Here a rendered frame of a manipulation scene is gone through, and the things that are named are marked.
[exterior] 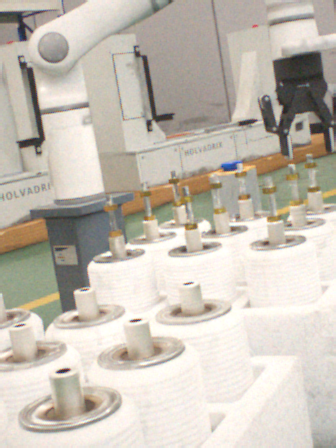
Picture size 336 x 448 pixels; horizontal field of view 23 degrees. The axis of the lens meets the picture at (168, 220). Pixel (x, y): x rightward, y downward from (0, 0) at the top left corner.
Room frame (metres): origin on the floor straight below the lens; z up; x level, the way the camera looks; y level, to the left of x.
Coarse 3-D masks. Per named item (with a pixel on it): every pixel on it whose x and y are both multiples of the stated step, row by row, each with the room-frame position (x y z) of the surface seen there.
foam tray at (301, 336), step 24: (240, 288) 1.14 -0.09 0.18; (264, 312) 1.00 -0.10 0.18; (288, 312) 0.98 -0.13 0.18; (312, 312) 0.97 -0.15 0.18; (264, 336) 1.00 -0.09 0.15; (288, 336) 0.98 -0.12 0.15; (312, 336) 0.97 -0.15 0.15; (312, 360) 0.97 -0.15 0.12; (312, 384) 0.97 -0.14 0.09; (312, 408) 0.98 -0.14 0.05; (312, 432) 0.98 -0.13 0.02
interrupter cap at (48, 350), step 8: (40, 344) 0.75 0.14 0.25; (48, 344) 0.74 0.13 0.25; (56, 344) 0.74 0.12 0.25; (64, 344) 0.73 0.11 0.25; (0, 352) 0.74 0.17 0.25; (8, 352) 0.74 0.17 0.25; (40, 352) 0.73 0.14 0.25; (48, 352) 0.72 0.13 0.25; (56, 352) 0.71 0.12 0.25; (64, 352) 0.71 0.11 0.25; (0, 360) 0.72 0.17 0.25; (8, 360) 0.72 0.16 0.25; (32, 360) 0.70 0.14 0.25; (40, 360) 0.69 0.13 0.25; (48, 360) 0.70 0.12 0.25; (0, 368) 0.69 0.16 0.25; (8, 368) 0.69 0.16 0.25; (16, 368) 0.69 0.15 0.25; (24, 368) 0.69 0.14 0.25
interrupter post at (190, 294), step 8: (192, 280) 0.79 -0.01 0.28; (184, 288) 0.77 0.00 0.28; (192, 288) 0.77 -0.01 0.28; (200, 288) 0.78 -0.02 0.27; (184, 296) 0.77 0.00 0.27; (192, 296) 0.77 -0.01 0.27; (200, 296) 0.77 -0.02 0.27; (184, 304) 0.77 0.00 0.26; (192, 304) 0.77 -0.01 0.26; (200, 304) 0.77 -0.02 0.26; (184, 312) 0.77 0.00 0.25; (192, 312) 0.77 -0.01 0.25; (200, 312) 0.77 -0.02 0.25
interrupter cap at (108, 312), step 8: (104, 304) 0.86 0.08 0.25; (112, 304) 0.86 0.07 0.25; (72, 312) 0.86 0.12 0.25; (104, 312) 0.84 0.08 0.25; (112, 312) 0.83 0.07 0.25; (120, 312) 0.82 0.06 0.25; (56, 320) 0.83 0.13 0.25; (64, 320) 0.83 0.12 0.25; (72, 320) 0.83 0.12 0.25; (96, 320) 0.80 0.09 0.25; (104, 320) 0.80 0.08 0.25; (112, 320) 0.80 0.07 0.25; (64, 328) 0.80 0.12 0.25; (72, 328) 0.80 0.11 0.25
